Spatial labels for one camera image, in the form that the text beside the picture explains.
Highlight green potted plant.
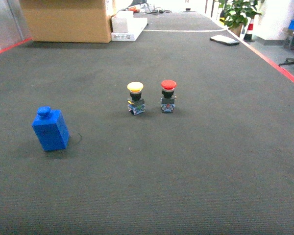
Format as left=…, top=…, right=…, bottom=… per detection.
left=219, top=0, right=261, bottom=37

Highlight red white traffic cone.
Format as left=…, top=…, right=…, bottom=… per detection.
left=244, top=17, right=254, bottom=42

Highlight blue block part with knob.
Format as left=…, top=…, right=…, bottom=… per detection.
left=32, top=106, right=70, bottom=151

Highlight large cardboard box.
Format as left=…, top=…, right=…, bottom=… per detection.
left=19, top=0, right=116, bottom=43

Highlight small white box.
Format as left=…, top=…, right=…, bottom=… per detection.
left=111, top=11, right=134, bottom=33

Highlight dark flat tablet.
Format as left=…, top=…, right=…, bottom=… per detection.
left=210, top=35, right=240, bottom=46

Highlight yellow mushroom push button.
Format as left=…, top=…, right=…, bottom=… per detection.
left=127, top=82, right=146, bottom=116

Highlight white flat box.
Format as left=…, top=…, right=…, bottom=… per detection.
left=111, top=18, right=147, bottom=42

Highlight red mushroom push button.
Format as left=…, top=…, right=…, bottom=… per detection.
left=161, top=80, right=177, bottom=112

